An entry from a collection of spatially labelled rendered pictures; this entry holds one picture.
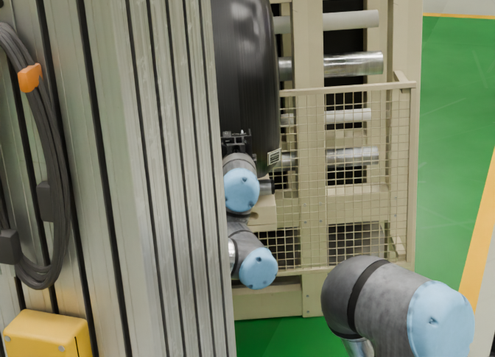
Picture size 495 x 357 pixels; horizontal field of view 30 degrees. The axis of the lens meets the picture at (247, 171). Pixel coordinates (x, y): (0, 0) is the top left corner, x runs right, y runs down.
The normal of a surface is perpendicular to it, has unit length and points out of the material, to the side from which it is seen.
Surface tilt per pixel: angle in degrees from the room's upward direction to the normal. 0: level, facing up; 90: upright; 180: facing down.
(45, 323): 0
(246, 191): 83
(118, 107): 90
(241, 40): 51
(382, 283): 25
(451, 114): 0
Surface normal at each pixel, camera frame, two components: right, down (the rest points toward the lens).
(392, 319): -0.66, -0.06
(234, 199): 0.04, 0.33
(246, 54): 0.02, -0.08
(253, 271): 0.40, 0.40
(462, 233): -0.05, -0.90
